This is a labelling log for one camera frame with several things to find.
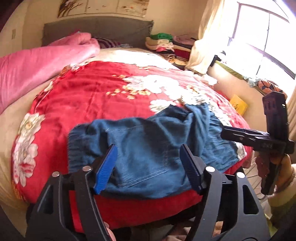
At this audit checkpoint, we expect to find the yellow box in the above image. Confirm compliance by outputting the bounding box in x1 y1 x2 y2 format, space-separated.
230 94 248 116

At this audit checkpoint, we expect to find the blue denim pants lace trim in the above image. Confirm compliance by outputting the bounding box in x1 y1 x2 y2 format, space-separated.
68 103 246 199

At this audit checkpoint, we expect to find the floral wall painting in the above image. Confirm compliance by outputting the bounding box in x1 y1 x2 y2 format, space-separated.
57 0 149 18

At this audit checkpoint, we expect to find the striped pillow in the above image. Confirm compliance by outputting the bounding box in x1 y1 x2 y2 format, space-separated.
95 38 120 49

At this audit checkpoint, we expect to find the red floral bedspread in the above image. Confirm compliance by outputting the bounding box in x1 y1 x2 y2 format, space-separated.
11 61 252 228

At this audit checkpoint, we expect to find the cream curtain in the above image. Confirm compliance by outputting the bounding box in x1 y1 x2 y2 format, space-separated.
185 0 238 75

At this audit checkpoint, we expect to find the grey padded headboard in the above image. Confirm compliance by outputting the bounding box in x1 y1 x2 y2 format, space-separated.
42 16 154 48

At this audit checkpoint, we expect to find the beige bed sheet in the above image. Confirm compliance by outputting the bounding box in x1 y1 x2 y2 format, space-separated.
0 47 176 232

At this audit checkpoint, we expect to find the stack of folded clothes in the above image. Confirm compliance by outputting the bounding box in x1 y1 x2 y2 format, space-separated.
145 33 196 70

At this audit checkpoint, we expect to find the right hand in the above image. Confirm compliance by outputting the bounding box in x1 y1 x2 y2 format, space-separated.
270 154 294 192

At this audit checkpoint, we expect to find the window with dark frame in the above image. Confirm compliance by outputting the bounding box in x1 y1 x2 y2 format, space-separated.
225 1 295 81

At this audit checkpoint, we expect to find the orange patterned cushion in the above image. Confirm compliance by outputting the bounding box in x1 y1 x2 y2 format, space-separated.
257 80 287 100

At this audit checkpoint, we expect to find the pink quilt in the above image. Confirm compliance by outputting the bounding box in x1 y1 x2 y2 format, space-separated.
1 32 100 113

